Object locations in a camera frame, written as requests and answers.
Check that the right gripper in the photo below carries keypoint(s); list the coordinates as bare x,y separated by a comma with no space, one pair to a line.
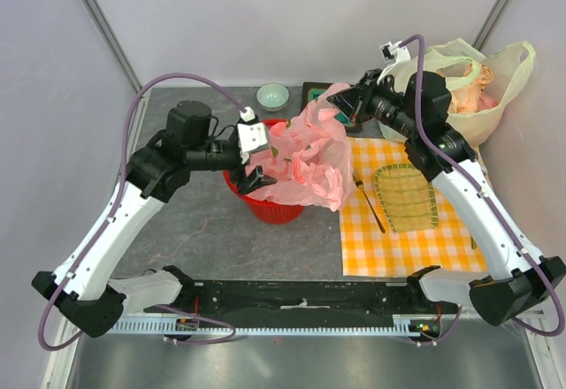
355,102

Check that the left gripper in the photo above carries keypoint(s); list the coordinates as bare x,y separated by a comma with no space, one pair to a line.
256,179

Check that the red mesh trash bin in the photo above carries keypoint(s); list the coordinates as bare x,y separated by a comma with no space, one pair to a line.
269,212

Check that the pink plastic trash bag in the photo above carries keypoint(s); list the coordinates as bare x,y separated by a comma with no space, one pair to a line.
309,156

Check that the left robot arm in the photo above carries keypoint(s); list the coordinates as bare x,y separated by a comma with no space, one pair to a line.
82,288

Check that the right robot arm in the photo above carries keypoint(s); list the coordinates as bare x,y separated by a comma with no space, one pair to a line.
519,277

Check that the square green glazed plate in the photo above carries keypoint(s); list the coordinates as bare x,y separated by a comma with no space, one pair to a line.
312,90

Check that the gold fork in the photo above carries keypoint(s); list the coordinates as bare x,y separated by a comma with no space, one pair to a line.
357,178

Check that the small celadon bowl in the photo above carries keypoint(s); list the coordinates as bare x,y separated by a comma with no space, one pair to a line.
272,96

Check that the woven bamboo tray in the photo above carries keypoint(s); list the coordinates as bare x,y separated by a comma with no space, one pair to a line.
407,198

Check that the large yellowish plastic bag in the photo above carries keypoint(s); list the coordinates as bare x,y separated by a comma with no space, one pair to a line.
481,87

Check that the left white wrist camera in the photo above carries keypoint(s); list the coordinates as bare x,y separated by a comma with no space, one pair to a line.
253,135

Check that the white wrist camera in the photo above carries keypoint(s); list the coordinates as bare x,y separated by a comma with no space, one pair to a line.
253,135
395,56

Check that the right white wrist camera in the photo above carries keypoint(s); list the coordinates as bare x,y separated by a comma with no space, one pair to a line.
395,56

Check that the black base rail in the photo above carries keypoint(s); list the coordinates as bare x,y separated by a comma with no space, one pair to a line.
305,305

